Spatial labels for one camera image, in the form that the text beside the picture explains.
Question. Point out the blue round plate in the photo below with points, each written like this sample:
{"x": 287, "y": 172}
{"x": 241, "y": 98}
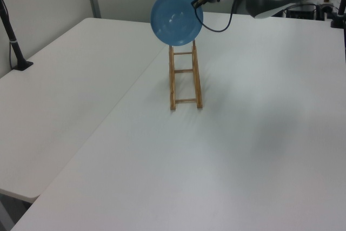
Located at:
{"x": 175, "y": 20}

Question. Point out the wooden plate rack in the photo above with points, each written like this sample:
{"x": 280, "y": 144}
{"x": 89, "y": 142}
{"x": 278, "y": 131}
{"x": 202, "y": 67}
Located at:
{"x": 186, "y": 100}

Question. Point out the black electronics box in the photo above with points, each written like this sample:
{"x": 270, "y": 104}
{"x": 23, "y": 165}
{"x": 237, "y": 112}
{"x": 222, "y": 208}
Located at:
{"x": 301, "y": 12}

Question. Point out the grey table leg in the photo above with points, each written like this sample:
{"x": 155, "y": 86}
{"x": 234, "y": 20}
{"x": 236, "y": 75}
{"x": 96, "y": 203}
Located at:
{"x": 6, "y": 214}

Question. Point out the black clamp camera pole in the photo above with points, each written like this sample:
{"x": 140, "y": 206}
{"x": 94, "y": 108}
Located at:
{"x": 339, "y": 12}

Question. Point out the black camera pole with base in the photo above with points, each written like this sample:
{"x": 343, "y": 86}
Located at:
{"x": 13, "y": 44}

